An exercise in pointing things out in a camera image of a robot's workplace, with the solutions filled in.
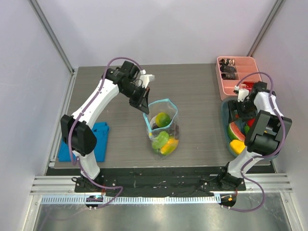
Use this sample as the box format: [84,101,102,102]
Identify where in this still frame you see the blue folded cloth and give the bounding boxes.
[57,122,110,162]

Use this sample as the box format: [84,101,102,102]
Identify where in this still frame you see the green starfruit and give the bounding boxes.
[152,131,169,149]

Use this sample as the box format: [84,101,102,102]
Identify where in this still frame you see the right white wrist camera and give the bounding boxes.
[234,86,249,103]

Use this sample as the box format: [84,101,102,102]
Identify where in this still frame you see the black parts in tray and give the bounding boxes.
[218,58,237,80]

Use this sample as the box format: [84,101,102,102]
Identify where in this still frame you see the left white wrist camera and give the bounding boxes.
[137,70,155,88]

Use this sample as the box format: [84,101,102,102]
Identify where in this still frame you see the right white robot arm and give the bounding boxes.
[216,81,292,191]

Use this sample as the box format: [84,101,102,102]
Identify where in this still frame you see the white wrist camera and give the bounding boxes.
[234,86,249,103]
[137,70,155,88]

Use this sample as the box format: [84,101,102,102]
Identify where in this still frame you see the red clips in tray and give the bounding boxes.
[241,81,254,90]

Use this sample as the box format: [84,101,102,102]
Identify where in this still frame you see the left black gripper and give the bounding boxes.
[121,83,150,115]

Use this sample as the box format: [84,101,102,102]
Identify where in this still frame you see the pink compartment tray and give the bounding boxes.
[216,56,259,101]

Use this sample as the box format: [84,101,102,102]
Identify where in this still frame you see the blue fruit bin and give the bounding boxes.
[220,97,249,158]

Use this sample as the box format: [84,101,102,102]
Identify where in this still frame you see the purple grape bunch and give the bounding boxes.
[168,125,180,140]

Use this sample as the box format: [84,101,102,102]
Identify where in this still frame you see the clear zip top bag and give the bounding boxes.
[143,98,180,160]

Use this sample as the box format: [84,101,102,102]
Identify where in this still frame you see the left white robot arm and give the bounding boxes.
[60,58,154,192]

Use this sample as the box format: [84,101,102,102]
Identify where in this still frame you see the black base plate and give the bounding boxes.
[72,167,246,197]

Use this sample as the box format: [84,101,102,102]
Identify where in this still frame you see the orange green mango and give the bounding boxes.
[160,138,179,155]

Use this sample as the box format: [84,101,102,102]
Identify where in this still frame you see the watermelon slice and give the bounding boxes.
[227,122,245,141]

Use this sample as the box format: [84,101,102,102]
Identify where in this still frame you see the white slotted cable duct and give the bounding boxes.
[41,194,221,205]

